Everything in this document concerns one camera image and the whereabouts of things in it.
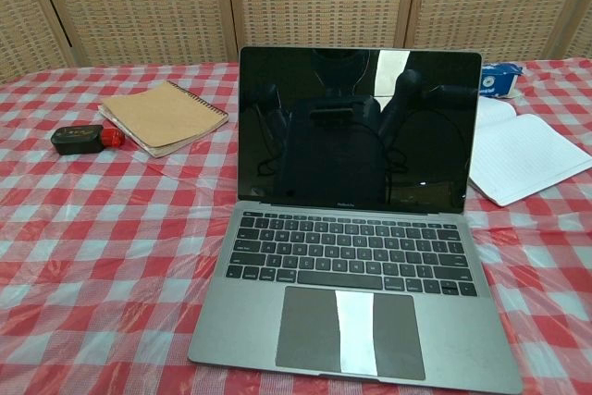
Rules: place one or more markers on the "silver laptop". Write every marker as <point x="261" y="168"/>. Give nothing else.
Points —
<point x="361" y="247"/>

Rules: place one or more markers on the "woven folding screen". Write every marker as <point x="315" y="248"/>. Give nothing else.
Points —
<point x="296" y="2"/>

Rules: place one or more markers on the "red white checkered tablecloth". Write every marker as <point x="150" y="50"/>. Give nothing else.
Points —
<point x="102" y="247"/>

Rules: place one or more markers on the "open white lined notebook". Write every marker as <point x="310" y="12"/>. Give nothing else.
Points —
<point x="522" y="154"/>

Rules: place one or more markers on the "brown spiral notebook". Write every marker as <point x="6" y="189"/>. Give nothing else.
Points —
<point x="162" y="113"/>

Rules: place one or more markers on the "red round stamp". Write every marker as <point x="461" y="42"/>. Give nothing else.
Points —
<point x="113" y="137"/>

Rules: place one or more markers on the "black and red device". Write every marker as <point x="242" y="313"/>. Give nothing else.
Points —
<point x="78" y="139"/>

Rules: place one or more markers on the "blue white tissue pack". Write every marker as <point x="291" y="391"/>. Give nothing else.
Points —
<point x="497" y="80"/>

